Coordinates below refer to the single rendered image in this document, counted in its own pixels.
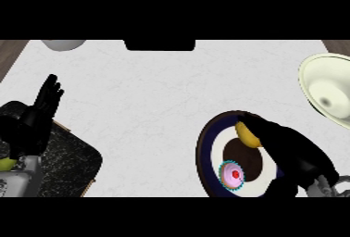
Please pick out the grey bowl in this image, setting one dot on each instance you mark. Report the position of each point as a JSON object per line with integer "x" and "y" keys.
{"x": 63, "y": 44}

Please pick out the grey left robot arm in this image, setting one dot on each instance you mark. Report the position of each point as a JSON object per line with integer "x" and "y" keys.
{"x": 22, "y": 182}

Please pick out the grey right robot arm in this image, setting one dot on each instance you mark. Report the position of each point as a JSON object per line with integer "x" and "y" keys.
{"x": 336, "y": 189}

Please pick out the black appliance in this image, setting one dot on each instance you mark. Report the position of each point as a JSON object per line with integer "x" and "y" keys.
{"x": 160, "y": 45}

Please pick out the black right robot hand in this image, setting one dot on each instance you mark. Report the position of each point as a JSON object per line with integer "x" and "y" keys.
{"x": 292, "y": 148}

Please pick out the pink cupcake with teal wrapper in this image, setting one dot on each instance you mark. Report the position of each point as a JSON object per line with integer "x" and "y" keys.
{"x": 233, "y": 174}

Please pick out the green fruit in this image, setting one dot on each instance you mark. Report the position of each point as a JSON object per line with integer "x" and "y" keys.
{"x": 7, "y": 164}

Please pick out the dark blue rimmed plate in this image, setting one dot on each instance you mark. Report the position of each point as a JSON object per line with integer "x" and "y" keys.
{"x": 215, "y": 145}

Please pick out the yellow fruit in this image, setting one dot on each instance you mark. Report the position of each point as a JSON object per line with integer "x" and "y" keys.
{"x": 246, "y": 137}

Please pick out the black speckled cutting board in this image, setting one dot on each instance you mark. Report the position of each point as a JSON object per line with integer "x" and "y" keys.
{"x": 69, "y": 160}

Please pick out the cream bowl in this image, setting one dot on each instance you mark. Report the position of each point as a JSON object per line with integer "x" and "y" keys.
{"x": 329, "y": 89}

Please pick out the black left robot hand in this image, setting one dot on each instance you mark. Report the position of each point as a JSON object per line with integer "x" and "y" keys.
{"x": 38, "y": 117}

